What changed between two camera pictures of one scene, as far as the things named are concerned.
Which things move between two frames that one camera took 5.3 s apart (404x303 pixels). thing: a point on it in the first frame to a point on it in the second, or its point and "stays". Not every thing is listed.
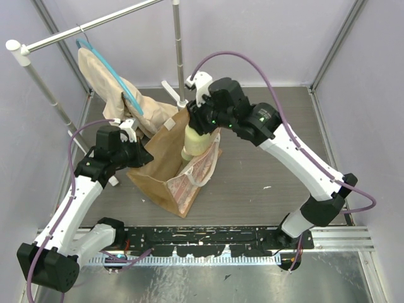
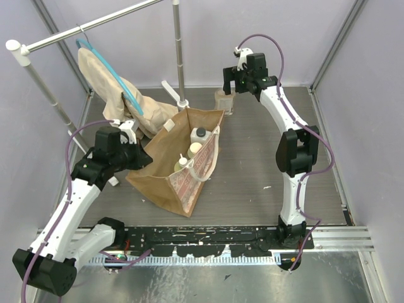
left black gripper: (139, 154) stays
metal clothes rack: (19, 54) stays
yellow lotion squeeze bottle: (194, 144) to (181, 164)
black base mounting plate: (213, 242) stays
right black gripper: (195, 113) to (231, 74)
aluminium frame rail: (325, 237) stays
